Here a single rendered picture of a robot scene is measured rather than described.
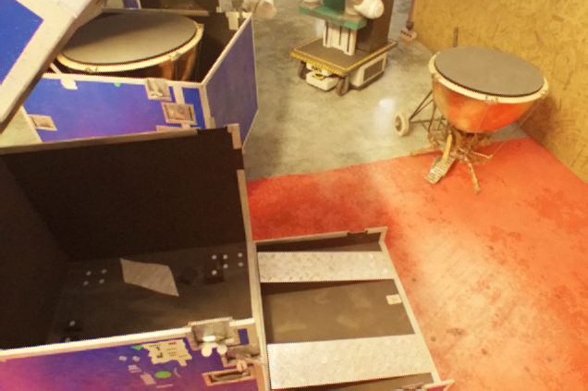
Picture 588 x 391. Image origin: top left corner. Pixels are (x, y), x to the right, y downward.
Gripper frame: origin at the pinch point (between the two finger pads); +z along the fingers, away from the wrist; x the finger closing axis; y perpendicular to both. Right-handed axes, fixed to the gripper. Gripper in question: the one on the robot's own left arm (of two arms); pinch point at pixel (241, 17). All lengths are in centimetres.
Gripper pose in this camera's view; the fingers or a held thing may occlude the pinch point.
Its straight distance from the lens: 284.6
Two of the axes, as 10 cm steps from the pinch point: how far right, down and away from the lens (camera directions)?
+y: 9.7, -0.3, -2.3
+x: 1.5, -6.6, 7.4
